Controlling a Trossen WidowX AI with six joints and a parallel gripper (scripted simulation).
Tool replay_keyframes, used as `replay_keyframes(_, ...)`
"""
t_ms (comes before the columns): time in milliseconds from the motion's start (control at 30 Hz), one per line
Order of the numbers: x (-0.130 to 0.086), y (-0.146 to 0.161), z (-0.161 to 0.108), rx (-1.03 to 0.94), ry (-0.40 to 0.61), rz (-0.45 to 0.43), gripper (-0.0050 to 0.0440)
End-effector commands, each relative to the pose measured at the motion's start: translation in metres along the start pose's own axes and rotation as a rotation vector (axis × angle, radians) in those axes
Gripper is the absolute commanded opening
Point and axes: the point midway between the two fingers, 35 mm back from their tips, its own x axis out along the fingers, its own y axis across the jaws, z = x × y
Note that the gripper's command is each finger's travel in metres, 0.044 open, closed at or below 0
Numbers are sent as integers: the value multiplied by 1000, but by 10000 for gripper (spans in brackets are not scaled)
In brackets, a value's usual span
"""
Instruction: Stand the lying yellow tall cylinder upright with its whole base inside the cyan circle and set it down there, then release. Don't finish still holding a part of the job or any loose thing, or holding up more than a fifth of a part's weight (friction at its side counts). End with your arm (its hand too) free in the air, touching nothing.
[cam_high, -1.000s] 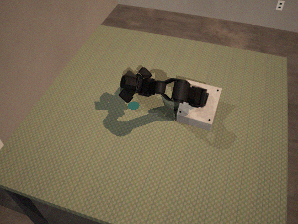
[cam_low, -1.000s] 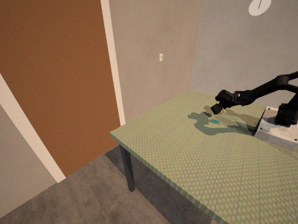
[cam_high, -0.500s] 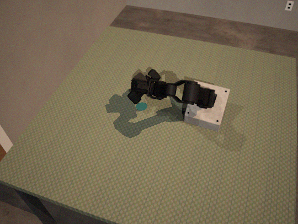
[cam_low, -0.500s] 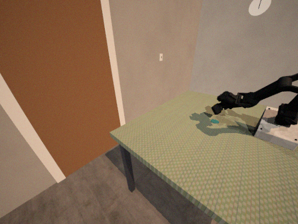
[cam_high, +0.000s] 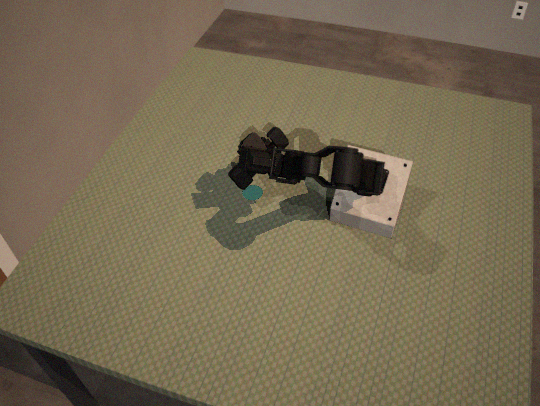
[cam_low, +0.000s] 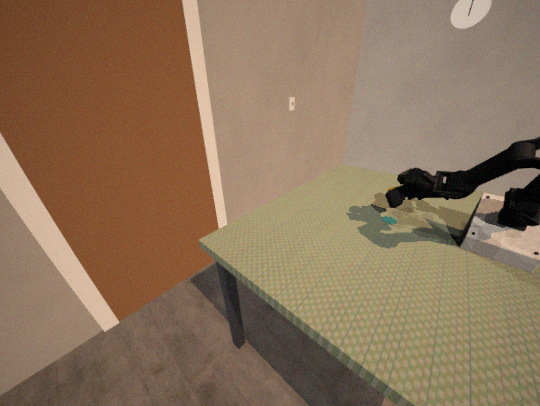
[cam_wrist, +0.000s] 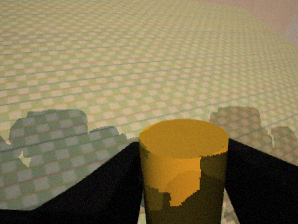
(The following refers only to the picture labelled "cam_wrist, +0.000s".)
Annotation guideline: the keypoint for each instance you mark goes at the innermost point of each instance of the yellow cylinder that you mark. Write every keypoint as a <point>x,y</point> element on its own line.
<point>183,168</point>

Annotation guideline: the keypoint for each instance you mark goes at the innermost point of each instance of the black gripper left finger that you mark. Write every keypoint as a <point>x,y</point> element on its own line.
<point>111,194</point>

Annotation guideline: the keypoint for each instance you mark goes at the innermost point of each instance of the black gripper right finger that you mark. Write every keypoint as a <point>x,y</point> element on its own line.
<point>262,189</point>

